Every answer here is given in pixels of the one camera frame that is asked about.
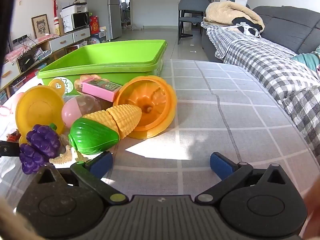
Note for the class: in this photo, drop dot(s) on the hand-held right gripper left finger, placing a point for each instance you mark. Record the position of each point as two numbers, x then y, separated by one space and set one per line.
102 161

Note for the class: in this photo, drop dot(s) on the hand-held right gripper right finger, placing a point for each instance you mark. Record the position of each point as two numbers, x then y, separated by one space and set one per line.
220 163

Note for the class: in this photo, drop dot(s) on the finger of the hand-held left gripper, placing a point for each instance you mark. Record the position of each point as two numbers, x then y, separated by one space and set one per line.
7 150

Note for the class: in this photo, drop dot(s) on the small orange animal figurine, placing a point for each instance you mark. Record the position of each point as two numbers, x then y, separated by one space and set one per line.
12 137

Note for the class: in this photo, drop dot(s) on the purple toy grape bunch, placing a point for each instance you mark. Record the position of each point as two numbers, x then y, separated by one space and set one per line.
40 140

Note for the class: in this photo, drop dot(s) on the beige starfish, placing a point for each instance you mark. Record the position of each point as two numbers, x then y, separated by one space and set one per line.
66 157

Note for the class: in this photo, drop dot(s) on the toy corn cob green husk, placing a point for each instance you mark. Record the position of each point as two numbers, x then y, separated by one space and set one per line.
125 117

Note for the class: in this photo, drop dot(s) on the yellow plastic toy half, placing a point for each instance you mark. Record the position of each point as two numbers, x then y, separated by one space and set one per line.
37 110

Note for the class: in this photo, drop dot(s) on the pink clear egg capsule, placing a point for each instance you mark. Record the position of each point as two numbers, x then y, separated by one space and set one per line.
72 112

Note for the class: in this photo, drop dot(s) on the pink toy eraser block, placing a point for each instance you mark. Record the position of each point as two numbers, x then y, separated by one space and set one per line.
100 91

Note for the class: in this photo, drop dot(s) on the orange plastic dish toy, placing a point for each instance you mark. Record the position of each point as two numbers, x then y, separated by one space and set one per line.
155 100

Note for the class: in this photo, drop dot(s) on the green plastic box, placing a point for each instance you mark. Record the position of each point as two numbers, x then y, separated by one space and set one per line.
105 55

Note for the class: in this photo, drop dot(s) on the grey checked tablecloth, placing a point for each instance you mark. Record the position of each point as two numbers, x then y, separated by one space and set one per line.
225 120

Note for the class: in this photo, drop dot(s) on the black set-top box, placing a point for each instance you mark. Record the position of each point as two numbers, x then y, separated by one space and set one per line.
26 62

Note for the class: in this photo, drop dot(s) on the pink lace cloth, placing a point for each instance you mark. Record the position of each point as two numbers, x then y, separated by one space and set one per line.
15 52

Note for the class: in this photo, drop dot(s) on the grey white checked sofa cover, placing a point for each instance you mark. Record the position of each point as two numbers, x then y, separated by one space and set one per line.
262 62

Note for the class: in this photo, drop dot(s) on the white red printed carton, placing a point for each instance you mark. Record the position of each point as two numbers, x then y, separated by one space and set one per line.
93 41

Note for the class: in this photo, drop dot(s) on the white wooden TV cabinet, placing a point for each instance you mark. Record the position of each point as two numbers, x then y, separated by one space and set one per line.
62 41

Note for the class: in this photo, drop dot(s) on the framed cartoon picture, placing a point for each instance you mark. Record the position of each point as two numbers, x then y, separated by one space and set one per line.
41 26

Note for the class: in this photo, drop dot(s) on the red gift box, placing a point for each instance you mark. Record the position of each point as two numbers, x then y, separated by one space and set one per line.
94 26

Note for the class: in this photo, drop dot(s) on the teal cushion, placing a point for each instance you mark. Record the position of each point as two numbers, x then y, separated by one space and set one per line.
307 60

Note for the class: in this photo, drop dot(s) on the black and white garment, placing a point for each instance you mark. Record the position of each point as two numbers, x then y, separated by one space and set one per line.
247 30

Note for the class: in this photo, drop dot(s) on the microwave oven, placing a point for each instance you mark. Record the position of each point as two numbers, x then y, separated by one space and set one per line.
80 20

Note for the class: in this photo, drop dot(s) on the silver refrigerator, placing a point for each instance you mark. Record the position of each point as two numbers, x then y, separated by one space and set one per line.
113 12

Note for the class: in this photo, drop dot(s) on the beige fleece blanket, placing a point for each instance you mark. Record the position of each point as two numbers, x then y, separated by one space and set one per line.
225 12

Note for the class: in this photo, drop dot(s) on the dark grey sofa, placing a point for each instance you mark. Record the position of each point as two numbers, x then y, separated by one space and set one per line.
282 25

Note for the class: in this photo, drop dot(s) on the white printer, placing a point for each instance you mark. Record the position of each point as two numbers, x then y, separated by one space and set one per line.
75 8

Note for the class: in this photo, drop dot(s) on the grey chair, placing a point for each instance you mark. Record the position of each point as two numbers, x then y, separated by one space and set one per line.
192 2

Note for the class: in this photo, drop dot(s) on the white pillow with deer print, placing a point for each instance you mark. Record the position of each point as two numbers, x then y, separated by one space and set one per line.
235 0

